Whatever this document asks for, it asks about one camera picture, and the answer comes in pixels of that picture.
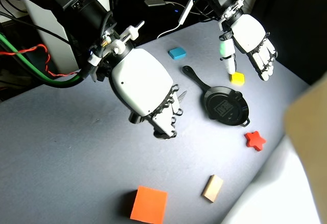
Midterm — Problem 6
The orange block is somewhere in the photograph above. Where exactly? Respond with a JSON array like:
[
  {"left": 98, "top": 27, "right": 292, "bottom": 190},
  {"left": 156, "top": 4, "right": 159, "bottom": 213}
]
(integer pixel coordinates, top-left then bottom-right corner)
[{"left": 129, "top": 185, "right": 169, "bottom": 224}]

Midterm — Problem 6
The white stick hub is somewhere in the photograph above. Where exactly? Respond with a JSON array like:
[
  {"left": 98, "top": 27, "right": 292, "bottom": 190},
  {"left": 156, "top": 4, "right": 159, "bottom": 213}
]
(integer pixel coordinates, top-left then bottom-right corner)
[{"left": 178, "top": 0, "right": 194, "bottom": 26}]

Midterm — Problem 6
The red twisted wire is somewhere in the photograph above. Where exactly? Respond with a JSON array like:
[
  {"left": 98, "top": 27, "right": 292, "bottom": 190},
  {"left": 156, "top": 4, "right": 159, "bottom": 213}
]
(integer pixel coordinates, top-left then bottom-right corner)
[{"left": 0, "top": 44, "right": 79, "bottom": 79}]

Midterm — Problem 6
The yellow block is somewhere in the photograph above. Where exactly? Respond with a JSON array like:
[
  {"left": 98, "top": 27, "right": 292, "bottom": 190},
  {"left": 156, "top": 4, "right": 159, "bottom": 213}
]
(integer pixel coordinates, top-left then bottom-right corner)
[{"left": 229, "top": 71, "right": 246, "bottom": 85}]

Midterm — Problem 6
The white cable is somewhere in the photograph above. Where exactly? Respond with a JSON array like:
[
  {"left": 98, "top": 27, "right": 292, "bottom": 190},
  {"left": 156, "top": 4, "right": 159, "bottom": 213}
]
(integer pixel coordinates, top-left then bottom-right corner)
[{"left": 156, "top": 1, "right": 195, "bottom": 39}]

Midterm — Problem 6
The white computer case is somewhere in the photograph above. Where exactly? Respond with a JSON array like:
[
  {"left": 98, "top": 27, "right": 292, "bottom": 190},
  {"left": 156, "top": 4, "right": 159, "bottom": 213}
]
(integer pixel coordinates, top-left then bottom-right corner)
[{"left": 24, "top": 0, "right": 80, "bottom": 74}]

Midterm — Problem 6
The grey table cloth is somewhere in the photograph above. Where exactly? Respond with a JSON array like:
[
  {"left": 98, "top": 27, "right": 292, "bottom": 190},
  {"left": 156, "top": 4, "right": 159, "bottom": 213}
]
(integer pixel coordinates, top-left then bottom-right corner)
[{"left": 0, "top": 19, "right": 315, "bottom": 224}]

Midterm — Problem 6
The tan cardboard panel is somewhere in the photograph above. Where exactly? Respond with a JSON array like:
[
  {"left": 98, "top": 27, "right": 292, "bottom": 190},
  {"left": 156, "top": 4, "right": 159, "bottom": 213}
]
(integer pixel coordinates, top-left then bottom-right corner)
[{"left": 284, "top": 72, "right": 327, "bottom": 224}]

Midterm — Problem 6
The black cast iron pan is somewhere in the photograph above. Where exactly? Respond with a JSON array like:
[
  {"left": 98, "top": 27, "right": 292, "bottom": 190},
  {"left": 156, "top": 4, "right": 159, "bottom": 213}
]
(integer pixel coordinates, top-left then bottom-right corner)
[{"left": 182, "top": 65, "right": 251, "bottom": 127}]

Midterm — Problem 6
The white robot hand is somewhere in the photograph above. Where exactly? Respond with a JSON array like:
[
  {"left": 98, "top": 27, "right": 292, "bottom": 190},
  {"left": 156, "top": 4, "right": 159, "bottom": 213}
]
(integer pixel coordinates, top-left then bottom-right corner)
[
  {"left": 108, "top": 47, "right": 185, "bottom": 140},
  {"left": 218, "top": 13, "right": 278, "bottom": 82}
]

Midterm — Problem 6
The green cable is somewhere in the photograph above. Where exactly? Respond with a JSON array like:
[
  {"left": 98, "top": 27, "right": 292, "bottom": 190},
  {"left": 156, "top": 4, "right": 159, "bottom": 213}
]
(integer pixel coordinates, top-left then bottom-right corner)
[{"left": 0, "top": 34, "right": 86, "bottom": 89}]

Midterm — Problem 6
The blue block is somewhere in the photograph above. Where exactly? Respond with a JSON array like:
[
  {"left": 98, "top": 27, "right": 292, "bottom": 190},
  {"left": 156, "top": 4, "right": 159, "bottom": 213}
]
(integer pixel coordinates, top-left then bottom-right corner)
[{"left": 168, "top": 47, "right": 187, "bottom": 60}]

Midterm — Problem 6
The grey flat device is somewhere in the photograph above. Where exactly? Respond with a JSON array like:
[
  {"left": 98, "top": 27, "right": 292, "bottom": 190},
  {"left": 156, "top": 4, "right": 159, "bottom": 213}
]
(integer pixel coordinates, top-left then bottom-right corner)
[{"left": 144, "top": 0, "right": 167, "bottom": 7}]

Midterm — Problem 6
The red star block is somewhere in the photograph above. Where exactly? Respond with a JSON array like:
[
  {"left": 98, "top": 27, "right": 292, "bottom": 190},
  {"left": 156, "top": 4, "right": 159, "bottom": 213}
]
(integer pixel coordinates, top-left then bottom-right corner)
[{"left": 244, "top": 131, "right": 267, "bottom": 152}]

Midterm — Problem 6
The tan wooden block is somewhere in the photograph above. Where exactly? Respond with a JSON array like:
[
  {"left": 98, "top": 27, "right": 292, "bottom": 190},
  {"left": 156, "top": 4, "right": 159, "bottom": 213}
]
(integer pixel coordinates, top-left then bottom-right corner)
[{"left": 202, "top": 175, "right": 224, "bottom": 204}]

